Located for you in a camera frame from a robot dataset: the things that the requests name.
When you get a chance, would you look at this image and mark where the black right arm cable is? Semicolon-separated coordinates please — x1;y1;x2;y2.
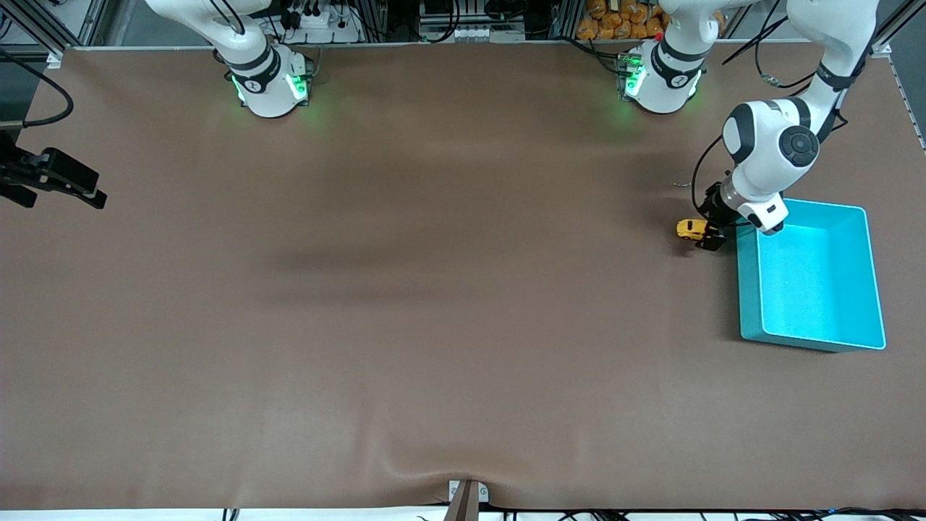
0;49;76;128

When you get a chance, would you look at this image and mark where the pile of orange packets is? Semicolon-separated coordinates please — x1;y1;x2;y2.
577;0;726;41

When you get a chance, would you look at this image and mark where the teal plastic bin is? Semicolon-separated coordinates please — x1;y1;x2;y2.
736;198;888;354

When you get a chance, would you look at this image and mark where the white connector block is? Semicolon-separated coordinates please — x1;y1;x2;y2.
423;25;525;42

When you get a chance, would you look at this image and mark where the white power strip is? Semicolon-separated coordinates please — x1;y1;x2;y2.
281;6;362;43

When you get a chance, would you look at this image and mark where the aluminium frame post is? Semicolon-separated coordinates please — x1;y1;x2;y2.
0;0;109;57
872;0;926;55

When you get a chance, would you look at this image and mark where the metal table edge bracket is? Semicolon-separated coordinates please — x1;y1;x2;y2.
447;479;490;521

